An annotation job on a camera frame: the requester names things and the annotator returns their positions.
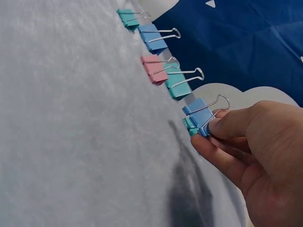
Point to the blue binder clip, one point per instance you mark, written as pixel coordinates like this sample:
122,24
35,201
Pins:
198,113
149,35

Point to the pink binder clip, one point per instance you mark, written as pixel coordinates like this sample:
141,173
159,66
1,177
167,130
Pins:
151,68

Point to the large teal binder clip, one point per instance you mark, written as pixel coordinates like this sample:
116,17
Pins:
178,88

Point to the small teal binder clip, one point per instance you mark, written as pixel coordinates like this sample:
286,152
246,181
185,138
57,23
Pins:
126,17
188,125

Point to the person's right hand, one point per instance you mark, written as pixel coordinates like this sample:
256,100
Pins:
272,153

